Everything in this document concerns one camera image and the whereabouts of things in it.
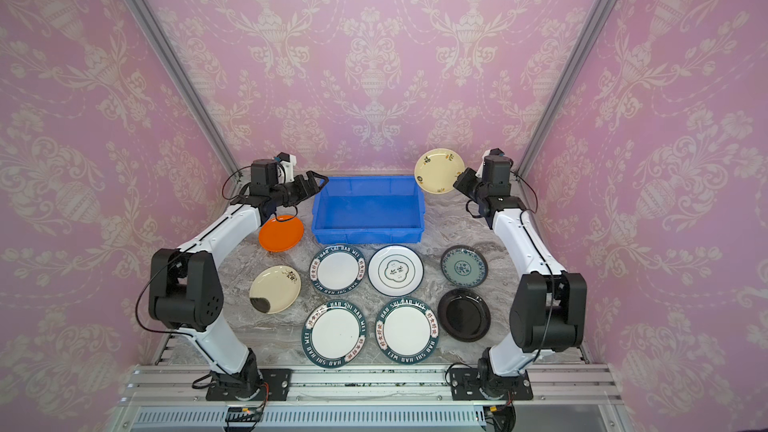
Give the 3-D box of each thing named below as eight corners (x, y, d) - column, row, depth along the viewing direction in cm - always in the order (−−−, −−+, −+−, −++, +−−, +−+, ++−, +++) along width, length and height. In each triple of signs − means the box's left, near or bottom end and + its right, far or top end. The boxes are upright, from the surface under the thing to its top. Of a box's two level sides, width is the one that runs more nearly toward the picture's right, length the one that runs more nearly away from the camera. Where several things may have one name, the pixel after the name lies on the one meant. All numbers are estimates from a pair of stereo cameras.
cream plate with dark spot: (243, 314, 88) (240, 311, 86) (257, 268, 97) (254, 265, 95) (296, 314, 88) (294, 312, 86) (305, 268, 97) (303, 265, 95)
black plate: (440, 342, 83) (442, 338, 79) (436, 293, 91) (437, 288, 88) (492, 342, 83) (496, 338, 79) (482, 293, 91) (486, 288, 88)
